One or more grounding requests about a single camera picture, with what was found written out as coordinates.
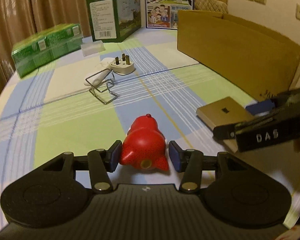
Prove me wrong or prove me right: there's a checkered tablecloth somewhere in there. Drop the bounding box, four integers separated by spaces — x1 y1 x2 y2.
0 26 300 227

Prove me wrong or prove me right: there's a small clear plastic box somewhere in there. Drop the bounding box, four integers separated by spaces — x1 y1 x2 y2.
81 40 105 56

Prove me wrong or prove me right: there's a green drink carton pack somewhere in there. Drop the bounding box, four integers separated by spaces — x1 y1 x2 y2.
11 23 83 78

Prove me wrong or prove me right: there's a white remote control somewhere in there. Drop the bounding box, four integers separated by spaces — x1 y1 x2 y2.
83 57 115 87

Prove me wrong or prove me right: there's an open brown cardboard box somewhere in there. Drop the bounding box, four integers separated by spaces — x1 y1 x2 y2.
177 10 300 101

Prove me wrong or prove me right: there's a green white milk box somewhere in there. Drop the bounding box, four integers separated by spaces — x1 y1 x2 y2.
85 0 141 42

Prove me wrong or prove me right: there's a beige curtain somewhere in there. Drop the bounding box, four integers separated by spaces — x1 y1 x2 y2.
0 0 90 93

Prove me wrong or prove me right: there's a gold square box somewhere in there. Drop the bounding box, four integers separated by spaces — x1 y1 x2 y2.
196 96 254 130

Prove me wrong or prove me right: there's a chrome wire stand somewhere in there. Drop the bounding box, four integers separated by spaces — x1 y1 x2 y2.
85 68 118 105

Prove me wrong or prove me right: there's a blue milk carton box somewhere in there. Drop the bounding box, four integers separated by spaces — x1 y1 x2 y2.
145 0 194 29

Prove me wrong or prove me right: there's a quilted beige chair cushion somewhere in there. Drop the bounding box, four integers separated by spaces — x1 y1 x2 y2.
194 0 229 14

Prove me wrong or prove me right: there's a white three-pin plug adapter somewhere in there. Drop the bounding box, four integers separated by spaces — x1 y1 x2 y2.
110 54 135 75

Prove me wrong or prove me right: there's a red piggy toy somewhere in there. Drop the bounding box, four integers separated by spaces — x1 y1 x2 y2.
119 114 169 171

